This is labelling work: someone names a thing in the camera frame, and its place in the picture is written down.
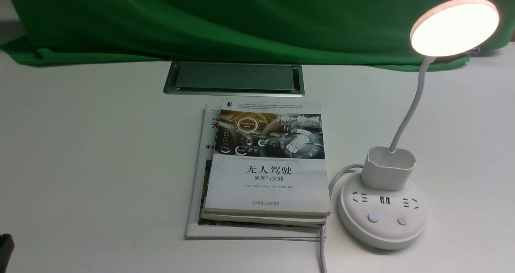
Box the white desk lamp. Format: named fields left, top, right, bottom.
left=330, top=0, right=500, bottom=250

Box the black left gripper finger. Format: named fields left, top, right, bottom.
left=0, top=234, right=15, bottom=273

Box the white power cable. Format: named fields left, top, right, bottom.
left=319, top=164, right=365, bottom=273

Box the green backdrop cloth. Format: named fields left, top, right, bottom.
left=1, top=0, right=514, bottom=72

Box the white self-driving textbook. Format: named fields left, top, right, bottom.
left=204, top=99, right=331, bottom=218

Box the large thin bottom book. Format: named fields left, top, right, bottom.
left=185, top=105, right=320, bottom=242

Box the middle white book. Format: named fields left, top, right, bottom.
left=201, top=213, right=327, bottom=227

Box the metal desk cable hatch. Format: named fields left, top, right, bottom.
left=163, top=61, right=305, bottom=98

